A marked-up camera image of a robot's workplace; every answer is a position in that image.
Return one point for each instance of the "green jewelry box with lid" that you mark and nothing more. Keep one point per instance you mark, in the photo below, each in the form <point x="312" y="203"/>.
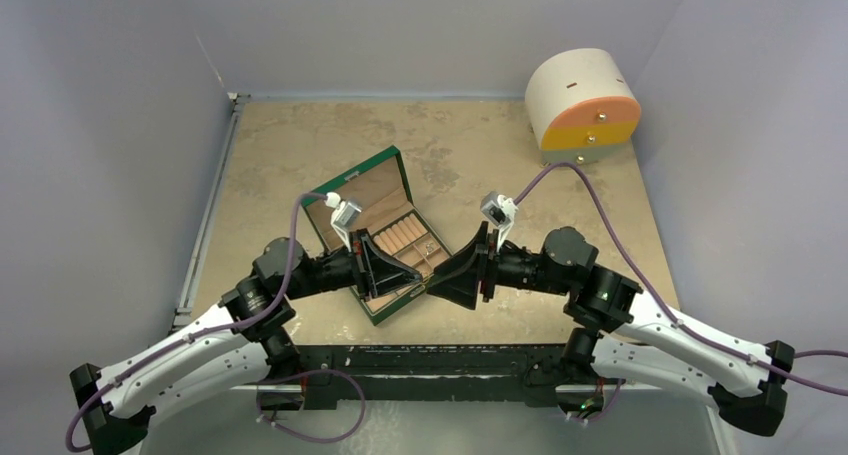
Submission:
<point x="381" y="187"/>

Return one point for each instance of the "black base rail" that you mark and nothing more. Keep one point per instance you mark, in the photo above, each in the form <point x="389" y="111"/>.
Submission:
<point x="536" y="375"/>

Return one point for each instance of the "aluminium frame rail left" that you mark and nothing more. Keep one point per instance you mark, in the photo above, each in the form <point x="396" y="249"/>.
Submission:
<point x="188" y="294"/>

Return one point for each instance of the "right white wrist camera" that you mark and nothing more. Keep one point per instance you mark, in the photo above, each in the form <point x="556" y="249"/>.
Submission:
<point x="501" y="211"/>

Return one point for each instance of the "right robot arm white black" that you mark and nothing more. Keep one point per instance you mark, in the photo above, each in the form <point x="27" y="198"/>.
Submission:
<point x="622" y="331"/>

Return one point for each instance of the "round drawer cabinet cream orange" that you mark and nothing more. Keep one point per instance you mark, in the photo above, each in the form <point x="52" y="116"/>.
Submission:
<point x="580" y="107"/>

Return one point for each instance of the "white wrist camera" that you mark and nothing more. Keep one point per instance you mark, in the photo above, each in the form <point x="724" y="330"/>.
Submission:
<point x="501" y="211"/>
<point x="345" y="213"/>

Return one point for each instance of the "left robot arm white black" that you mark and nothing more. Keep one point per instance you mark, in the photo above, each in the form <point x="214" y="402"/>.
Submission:
<point x="238" y="340"/>

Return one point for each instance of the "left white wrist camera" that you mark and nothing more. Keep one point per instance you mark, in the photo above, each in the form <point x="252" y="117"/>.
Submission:
<point x="345" y="213"/>

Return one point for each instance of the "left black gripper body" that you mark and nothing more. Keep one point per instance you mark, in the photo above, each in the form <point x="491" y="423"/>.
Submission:
<point x="350" y="268"/>

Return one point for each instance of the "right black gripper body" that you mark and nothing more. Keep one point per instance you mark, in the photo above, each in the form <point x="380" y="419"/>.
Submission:
<point x="490" y="267"/>

